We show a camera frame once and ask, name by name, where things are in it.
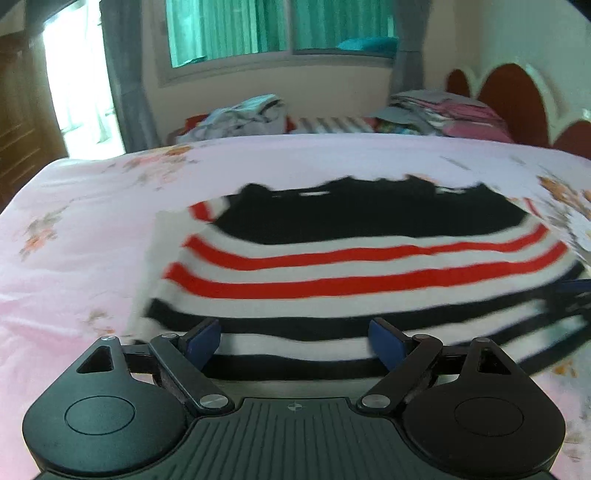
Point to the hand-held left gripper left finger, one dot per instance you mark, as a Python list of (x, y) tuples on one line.
[(203, 344)]

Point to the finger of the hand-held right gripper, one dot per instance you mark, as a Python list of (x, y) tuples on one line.
[(572, 288)]

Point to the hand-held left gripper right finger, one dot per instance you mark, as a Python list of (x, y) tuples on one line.
[(388, 344)]

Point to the striped knit sweater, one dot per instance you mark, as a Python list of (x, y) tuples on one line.
[(360, 272)]

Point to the stack of folded pink clothes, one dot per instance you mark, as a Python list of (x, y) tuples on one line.
[(438, 115)]

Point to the pile of crumpled grey clothes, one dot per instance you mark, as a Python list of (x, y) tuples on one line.
[(240, 119)]

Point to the bed with pink floral sheet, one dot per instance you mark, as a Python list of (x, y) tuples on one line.
[(74, 258)]

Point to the red and white headboard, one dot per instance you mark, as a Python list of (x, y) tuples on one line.
[(517, 97)]

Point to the striped grey cloth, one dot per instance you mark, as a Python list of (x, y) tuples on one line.
[(332, 124)]

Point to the grey curtain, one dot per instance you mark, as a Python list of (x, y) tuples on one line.
[(408, 44), (129, 78)]

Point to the brown wooden door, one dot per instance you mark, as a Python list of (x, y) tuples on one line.
[(23, 120)]

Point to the teal cushion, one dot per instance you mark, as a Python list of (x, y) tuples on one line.
[(367, 46)]

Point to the sliding glass window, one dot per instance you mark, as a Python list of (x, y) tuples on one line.
[(277, 27)]

